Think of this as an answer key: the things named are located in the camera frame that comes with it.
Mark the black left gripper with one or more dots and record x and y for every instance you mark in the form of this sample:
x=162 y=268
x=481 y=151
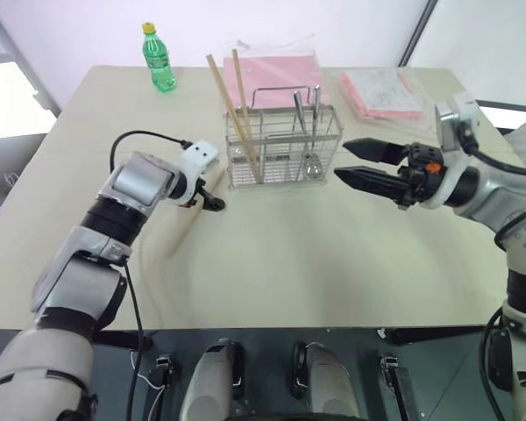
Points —
x=191 y=199

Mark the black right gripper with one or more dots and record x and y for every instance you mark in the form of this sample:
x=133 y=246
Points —
x=421 y=175

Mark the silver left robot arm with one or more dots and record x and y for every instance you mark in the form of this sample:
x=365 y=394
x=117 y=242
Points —
x=70 y=280

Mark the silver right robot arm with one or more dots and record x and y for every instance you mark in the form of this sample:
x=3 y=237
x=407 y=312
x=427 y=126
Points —
x=491 y=193

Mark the metal spoon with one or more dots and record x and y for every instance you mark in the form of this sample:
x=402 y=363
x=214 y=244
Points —
x=316 y=105
x=300 y=112

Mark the pink cloth in bag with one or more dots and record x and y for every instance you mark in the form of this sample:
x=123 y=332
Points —
x=381 y=94

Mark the wooden chopstick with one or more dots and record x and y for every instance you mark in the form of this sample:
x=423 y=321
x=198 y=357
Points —
x=240 y=83
x=230 y=96

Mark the pink paper in clear sleeve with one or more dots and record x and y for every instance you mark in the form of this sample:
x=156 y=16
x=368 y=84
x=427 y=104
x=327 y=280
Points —
x=272 y=74

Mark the green bottle with yellow cap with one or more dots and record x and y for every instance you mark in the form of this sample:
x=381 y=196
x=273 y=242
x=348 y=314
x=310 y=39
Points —
x=160 y=61

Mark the grey robot left leg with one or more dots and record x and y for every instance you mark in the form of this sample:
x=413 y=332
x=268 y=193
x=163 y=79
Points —
x=210 y=386

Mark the grey robot leg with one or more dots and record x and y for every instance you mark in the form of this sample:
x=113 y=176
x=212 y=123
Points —
x=210 y=386
x=331 y=386

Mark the grey robot right leg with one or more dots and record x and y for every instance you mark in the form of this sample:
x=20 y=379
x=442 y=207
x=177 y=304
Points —
x=331 y=386

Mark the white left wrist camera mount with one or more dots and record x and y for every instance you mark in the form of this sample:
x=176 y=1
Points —
x=198 y=158

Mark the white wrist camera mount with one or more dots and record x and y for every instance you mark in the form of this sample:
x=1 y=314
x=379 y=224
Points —
x=198 y=158
x=453 y=118

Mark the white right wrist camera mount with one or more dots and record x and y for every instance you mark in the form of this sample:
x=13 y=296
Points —
x=453 y=118

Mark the dark wall post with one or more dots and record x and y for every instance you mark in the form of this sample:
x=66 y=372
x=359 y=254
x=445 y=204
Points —
x=418 y=30

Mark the black table frame bar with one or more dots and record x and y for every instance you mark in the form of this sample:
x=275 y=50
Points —
x=434 y=335
x=118 y=340

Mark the grey window frame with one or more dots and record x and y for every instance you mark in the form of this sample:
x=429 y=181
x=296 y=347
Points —
x=22 y=57

